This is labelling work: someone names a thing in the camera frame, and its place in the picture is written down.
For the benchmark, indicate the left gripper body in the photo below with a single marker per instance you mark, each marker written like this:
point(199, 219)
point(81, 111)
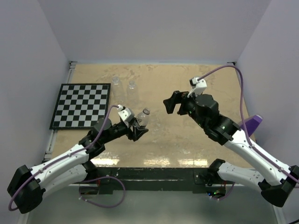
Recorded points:
point(127, 126)

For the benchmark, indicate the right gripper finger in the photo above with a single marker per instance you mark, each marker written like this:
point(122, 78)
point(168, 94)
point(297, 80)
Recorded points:
point(179, 95)
point(170, 104)

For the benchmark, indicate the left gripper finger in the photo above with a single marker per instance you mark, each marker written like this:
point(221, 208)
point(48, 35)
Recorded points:
point(136, 133)
point(134, 122)

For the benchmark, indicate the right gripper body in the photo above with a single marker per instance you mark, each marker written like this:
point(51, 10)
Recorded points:
point(187, 106)

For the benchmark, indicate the small clear plastic bottle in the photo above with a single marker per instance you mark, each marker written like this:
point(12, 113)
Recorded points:
point(142, 118)

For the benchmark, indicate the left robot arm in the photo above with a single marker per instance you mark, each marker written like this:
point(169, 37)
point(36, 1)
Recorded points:
point(29, 186)

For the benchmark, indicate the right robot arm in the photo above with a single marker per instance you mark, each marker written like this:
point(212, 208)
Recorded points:
point(272, 178)

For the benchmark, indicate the clear bottle back right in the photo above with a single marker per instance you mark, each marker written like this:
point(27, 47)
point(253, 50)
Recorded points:
point(132, 94)

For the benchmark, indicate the clear bottle back left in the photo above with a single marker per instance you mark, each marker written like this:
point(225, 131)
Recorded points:
point(118, 91)

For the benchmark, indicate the black white checkerboard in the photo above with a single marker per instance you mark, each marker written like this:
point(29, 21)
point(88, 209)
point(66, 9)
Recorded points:
point(84, 105)

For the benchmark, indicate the purple object table edge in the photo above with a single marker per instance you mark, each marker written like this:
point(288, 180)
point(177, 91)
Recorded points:
point(251, 123)

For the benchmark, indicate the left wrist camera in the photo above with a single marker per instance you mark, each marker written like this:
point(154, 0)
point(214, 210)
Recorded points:
point(126, 115)

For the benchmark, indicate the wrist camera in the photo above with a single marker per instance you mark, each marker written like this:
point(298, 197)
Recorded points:
point(198, 86)
point(126, 115)

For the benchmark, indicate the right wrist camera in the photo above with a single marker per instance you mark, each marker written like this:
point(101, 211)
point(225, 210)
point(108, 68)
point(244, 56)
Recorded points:
point(198, 86)

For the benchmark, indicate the aluminium rail left edge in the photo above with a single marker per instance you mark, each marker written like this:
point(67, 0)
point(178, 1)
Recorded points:
point(58, 112)

